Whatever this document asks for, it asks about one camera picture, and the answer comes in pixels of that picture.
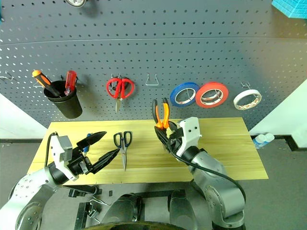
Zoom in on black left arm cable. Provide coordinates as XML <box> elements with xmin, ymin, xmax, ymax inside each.
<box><xmin>44</xmin><ymin>131</ymin><xmax>59</xmax><ymax>170</ymax></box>

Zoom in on silver wire loop hook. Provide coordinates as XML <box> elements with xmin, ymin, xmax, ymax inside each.
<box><xmin>145</xmin><ymin>73</ymin><xmax>160</xmax><ymax>86</ymax></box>

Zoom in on thin white wire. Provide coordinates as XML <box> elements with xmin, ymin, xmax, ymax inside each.
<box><xmin>90</xmin><ymin>195</ymin><xmax>111</xmax><ymax>207</ymax></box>

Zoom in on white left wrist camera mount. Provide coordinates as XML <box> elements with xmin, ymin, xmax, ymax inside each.
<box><xmin>50</xmin><ymin>135</ymin><xmax>80</xmax><ymax>181</ymax></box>

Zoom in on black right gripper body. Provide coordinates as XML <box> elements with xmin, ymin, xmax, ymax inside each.
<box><xmin>165</xmin><ymin>126</ymin><xmax>184</xmax><ymax>156</ymax></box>

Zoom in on black-handled scissors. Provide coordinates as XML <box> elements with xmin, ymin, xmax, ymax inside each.
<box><xmin>113</xmin><ymin>130</ymin><xmax>133</xmax><ymax>172</ymax></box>

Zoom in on black plastic cup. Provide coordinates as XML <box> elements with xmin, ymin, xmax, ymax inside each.
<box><xmin>43</xmin><ymin>80</ymin><xmax>83</xmax><ymax>119</ymax></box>

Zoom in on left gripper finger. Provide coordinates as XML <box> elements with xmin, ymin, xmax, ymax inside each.
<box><xmin>91</xmin><ymin>148</ymin><xmax>120</xmax><ymax>174</ymax></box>
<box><xmin>76</xmin><ymin>131</ymin><xmax>108</xmax><ymax>147</ymax></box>

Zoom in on grey metal pegboard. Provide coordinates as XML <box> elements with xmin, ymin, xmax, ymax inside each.
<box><xmin>0</xmin><ymin>0</ymin><xmax>307</xmax><ymax>131</ymax></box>

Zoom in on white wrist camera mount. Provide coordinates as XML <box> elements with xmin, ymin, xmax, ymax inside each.
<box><xmin>50</xmin><ymin>135</ymin><xmax>80</xmax><ymax>181</ymax></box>
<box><xmin>176</xmin><ymin>116</ymin><xmax>203</xmax><ymax>158</ymax></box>

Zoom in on clear plastic bottle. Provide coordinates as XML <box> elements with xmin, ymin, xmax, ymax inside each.
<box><xmin>251</xmin><ymin>134</ymin><xmax>267</xmax><ymax>150</ymax></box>
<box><xmin>262</xmin><ymin>133</ymin><xmax>275</xmax><ymax>144</ymax></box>

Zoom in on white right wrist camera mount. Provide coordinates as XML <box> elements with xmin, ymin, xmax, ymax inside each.
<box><xmin>176</xmin><ymin>116</ymin><xmax>203</xmax><ymax>158</ymax></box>

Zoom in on orange-handled needle-nose pliers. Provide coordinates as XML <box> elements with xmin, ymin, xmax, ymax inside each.
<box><xmin>152</xmin><ymin>97</ymin><xmax>171</xmax><ymax>131</ymax></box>

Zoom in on blue-handled tool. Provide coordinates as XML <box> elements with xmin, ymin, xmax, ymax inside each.
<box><xmin>83</xmin><ymin>133</ymin><xmax>92</xmax><ymax>154</ymax></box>

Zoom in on black metal frame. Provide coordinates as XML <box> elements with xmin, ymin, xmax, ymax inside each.
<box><xmin>69</xmin><ymin>184</ymin><xmax>187</xmax><ymax>230</ymax></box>

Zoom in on white tape roll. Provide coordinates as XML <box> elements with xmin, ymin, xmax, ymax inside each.
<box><xmin>233</xmin><ymin>89</ymin><xmax>262</xmax><ymax>111</ymax></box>

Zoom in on red-handled screwdriver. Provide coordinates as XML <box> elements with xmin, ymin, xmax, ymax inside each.
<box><xmin>63</xmin><ymin>70</ymin><xmax>77</xmax><ymax>95</ymax></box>

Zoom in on orange and black screwdriver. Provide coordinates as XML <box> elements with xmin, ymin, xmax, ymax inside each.
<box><xmin>32</xmin><ymin>69</ymin><xmax>62</xmax><ymax>98</ymax></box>

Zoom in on blue tape roll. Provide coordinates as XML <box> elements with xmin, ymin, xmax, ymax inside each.
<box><xmin>169</xmin><ymin>82</ymin><xmax>200</xmax><ymax>107</ymax></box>

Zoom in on cyan plastic tray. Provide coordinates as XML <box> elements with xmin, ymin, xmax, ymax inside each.
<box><xmin>271</xmin><ymin>0</ymin><xmax>307</xmax><ymax>19</ymax></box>

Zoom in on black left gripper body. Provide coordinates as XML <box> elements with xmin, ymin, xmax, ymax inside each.
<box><xmin>64</xmin><ymin>146</ymin><xmax>95</xmax><ymax>175</ymax></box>

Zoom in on wide red tape roll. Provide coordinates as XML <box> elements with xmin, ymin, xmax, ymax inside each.
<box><xmin>195</xmin><ymin>81</ymin><xmax>229</xmax><ymax>108</ymax></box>

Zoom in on red-handled scissors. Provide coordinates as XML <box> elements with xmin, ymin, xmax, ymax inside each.
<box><xmin>106</xmin><ymin>77</ymin><xmax>135</xmax><ymax>114</ymax></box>

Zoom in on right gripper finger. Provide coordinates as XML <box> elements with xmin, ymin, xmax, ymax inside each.
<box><xmin>154</xmin><ymin>126</ymin><xmax>170</xmax><ymax>150</ymax></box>
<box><xmin>167</xmin><ymin>121</ymin><xmax>180</xmax><ymax>135</ymax></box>

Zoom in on round silver metal disc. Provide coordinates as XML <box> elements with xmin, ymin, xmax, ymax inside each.
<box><xmin>64</xmin><ymin>0</ymin><xmax>87</xmax><ymax>7</ymax></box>

